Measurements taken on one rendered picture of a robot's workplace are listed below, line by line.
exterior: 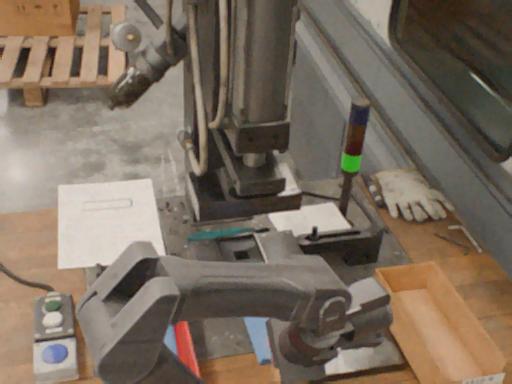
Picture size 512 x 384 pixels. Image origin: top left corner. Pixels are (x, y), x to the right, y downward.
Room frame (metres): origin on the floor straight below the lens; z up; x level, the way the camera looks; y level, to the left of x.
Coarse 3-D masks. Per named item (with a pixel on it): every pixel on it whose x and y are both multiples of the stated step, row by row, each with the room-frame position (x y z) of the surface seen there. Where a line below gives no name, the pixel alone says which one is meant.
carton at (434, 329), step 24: (408, 264) 0.98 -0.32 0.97; (432, 264) 0.99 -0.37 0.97; (408, 288) 0.98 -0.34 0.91; (432, 288) 0.97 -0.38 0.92; (408, 312) 0.92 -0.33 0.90; (432, 312) 0.92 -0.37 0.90; (456, 312) 0.89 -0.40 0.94; (408, 336) 0.81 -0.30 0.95; (432, 336) 0.86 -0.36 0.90; (456, 336) 0.86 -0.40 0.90; (480, 336) 0.81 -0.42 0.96; (408, 360) 0.80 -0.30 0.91; (432, 360) 0.74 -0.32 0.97; (456, 360) 0.80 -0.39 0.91; (480, 360) 0.80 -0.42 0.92; (504, 360) 0.75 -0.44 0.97
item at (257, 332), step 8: (248, 320) 0.79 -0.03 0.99; (256, 320) 0.79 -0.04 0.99; (248, 328) 0.77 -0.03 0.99; (256, 328) 0.77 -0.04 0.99; (264, 328) 0.77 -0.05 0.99; (256, 336) 0.75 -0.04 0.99; (264, 336) 0.75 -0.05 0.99; (256, 344) 0.73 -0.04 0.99; (264, 344) 0.74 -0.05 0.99; (256, 352) 0.72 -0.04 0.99; (264, 352) 0.72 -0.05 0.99; (264, 360) 0.69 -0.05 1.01
